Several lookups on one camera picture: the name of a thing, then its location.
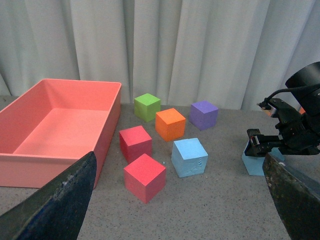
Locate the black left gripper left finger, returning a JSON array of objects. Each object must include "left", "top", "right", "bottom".
[{"left": 0, "top": 151, "right": 97, "bottom": 240}]

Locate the green foam block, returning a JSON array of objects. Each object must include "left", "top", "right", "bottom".
[{"left": 134, "top": 93, "right": 161, "bottom": 122}]

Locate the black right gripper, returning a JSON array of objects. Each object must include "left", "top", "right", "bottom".
[{"left": 244, "top": 98, "right": 320, "bottom": 157}]

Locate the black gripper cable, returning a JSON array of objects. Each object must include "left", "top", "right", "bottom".
[{"left": 256, "top": 83, "right": 320, "bottom": 109}]

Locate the dark red foam block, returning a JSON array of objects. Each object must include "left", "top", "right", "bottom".
[{"left": 119, "top": 125, "right": 153, "bottom": 164}]

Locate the salmon pink plastic bin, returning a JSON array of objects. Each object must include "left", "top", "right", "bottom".
[{"left": 0, "top": 79, "right": 122, "bottom": 188}]

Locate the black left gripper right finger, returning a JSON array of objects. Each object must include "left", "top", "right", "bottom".
[{"left": 262, "top": 154, "right": 320, "bottom": 240}]

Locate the light blue dented foam block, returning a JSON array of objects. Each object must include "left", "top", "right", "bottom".
[{"left": 171, "top": 138, "right": 209, "bottom": 178}]

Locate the grey curtain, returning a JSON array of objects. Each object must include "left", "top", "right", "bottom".
[{"left": 0, "top": 0, "right": 320, "bottom": 110}]

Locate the purple foam block far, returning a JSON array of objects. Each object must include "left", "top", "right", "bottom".
[{"left": 189, "top": 100, "right": 219, "bottom": 131}]

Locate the orange foam block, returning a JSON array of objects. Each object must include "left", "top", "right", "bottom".
[{"left": 155, "top": 108, "right": 186, "bottom": 142}]

